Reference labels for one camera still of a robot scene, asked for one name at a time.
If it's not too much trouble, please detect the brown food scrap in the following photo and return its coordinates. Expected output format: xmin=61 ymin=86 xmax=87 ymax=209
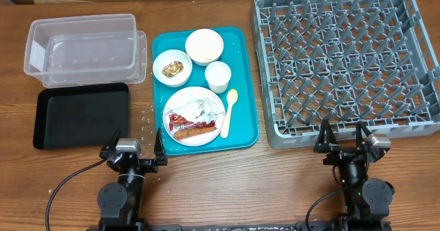
xmin=162 ymin=60 xmax=184 ymax=78

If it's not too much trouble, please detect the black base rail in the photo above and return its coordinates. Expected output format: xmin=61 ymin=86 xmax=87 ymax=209
xmin=86 ymin=221 xmax=393 ymax=231

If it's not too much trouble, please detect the clear plastic bin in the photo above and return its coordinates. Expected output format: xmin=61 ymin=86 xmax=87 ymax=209
xmin=23 ymin=14 xmax=148 ymax=88

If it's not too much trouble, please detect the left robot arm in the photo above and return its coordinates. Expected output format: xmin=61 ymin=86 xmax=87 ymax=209
xmin=97 ymin=129 xmax=168 ymax=231

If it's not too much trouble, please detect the white paper cup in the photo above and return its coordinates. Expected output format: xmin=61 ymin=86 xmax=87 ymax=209
xmin=205 ymin=61 xmax=232 ymax=94

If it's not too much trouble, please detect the teal serving tray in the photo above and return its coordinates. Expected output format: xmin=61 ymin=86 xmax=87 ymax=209
xmin=153 ymin=27 xmax=259 ymax=156

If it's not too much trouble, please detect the yellow plastic spoon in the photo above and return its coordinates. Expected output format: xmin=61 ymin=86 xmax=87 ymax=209
xmin=220 ymin=89 xmax=238 ymax=139

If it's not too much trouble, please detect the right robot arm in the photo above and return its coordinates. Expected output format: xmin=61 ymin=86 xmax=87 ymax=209
xmin=305 ymin=119 xmax=395 ymax=230

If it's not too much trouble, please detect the grey dishwasher rack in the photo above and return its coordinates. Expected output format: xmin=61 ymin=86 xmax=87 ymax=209
xmin=252 ymin=0 xmax=439 ymax=149

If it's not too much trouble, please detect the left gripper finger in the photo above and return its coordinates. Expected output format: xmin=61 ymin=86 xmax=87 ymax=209
xmin=102 ymin=128 xmax=120 ymax=152
xmin=154 ymin=128 xmax=166 ymax=160

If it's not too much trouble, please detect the foil wrapper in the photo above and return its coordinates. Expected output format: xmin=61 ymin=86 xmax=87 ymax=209
xmin=164 ymin=98 xmax=224 ymax=122

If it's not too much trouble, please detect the white bowl with food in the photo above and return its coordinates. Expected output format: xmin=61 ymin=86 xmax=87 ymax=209
xmin=153 ymin=49 xmax=193 ymax=87

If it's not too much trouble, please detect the red snack wrapper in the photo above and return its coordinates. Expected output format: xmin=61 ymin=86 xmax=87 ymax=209
xmin=168 ymin=113 xmax=215 ymax=131

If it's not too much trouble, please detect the pink bowl with rice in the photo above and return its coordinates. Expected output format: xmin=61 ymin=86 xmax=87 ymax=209
xmin=185 ymin=29 xmax=224 ymax=66

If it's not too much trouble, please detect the black plastic tray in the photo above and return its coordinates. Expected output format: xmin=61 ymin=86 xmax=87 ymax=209
xmin=33 ymin=82 xmax=130 ymax=150

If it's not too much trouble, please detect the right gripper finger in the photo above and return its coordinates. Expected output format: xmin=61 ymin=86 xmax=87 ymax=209
xmin=355 ymin=120 xmax=371 ymax=149
xmin=314 ymin=118 xmax=338 ymax=148

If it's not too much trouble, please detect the fried sausage stick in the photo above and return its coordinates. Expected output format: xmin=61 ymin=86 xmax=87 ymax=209
xmin=174 ymin=126 xmax=217 ymax=140

